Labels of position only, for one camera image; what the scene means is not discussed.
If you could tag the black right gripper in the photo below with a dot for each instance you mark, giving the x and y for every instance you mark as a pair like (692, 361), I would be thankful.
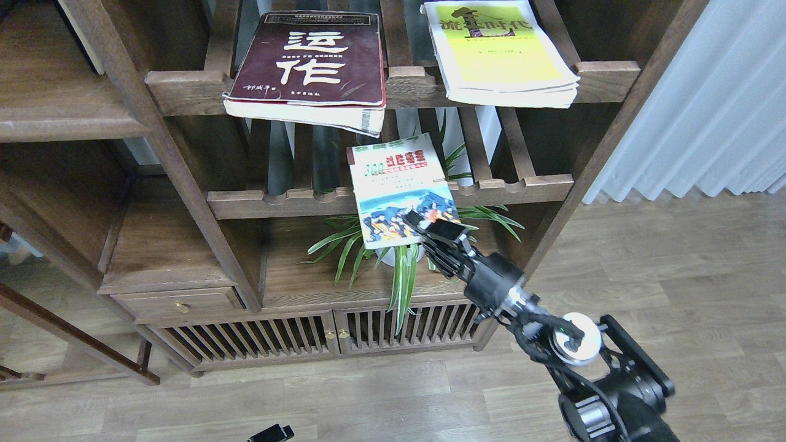
(494, 284)

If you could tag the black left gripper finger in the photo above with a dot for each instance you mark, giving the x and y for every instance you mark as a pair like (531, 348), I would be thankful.
(275, 433)

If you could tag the colourful 300 paperback book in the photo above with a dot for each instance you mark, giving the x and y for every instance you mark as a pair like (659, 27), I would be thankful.
(389, 180)

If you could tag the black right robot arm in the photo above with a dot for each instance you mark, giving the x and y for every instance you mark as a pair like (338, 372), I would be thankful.
(609, 388)

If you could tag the white plant pot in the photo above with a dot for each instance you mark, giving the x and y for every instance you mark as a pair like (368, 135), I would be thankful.
(409, 251)

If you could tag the green spider plant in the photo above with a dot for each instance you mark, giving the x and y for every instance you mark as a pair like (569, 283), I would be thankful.
(348, 237)

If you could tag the brass drawer knob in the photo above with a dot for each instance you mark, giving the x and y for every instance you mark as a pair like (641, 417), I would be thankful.
(181, 307)

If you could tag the yellow-green cover book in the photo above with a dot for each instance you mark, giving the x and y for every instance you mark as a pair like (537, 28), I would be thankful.
(494, 53)

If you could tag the maroon book white characters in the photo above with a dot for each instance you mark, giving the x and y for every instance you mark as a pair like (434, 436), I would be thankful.
(313, 67)

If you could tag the dark wooden bookshelf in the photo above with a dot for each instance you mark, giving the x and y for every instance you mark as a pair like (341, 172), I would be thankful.
(121, 166)

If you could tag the white pleated curtain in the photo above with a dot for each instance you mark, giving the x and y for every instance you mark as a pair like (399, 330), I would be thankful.
(715, 121)

